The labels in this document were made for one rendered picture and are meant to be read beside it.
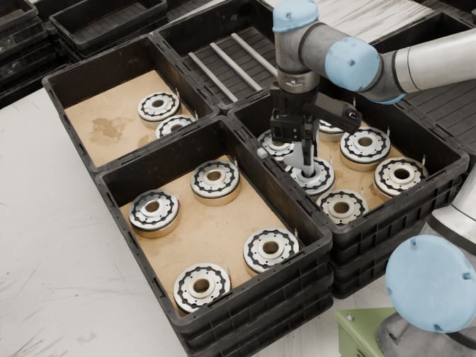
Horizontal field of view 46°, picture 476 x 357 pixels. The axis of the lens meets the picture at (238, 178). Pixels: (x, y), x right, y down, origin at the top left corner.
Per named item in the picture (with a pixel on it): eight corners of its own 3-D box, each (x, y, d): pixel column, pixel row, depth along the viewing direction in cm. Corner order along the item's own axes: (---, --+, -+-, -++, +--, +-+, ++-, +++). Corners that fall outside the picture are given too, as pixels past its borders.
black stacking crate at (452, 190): (462, 201, 108) (472, 160, 100) (338, 275, 101) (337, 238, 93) (339, 98, 133) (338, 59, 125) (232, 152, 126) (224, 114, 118)
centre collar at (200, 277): (220, 291, 96) (219, 289, 96) (195, 304, 95) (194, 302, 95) (208, 270, 100) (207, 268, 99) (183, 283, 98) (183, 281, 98)
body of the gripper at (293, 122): (280, 120, 113) (276, 70, 105) (323, 124, 111) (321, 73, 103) (272, 145, 108) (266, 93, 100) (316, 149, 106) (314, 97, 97)
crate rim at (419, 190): (472, 167, 101) (474, 158, 99) (337, 246, 94) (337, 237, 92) (339, 65, 127) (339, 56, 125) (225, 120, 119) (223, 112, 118)
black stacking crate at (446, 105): (573, 134, 115) (591, 92, 107) (464, 200, 108) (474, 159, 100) (436, 49, 141) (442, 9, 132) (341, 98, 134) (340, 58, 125)
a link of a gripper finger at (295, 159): (285, 174, 115) (284, 135, 110) (314, 178, 113) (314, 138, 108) (282, 183, 113) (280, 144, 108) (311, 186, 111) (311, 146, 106)
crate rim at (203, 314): (337, 246, 94) (337, 237, 92) (179, 337, 86) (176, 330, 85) (224, 120, 119) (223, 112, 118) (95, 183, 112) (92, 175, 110)
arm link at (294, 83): (322, 52, 100) (314, 78, 94) (323, 74, 103) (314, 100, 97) (281, 50, 102) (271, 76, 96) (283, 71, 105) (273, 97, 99)
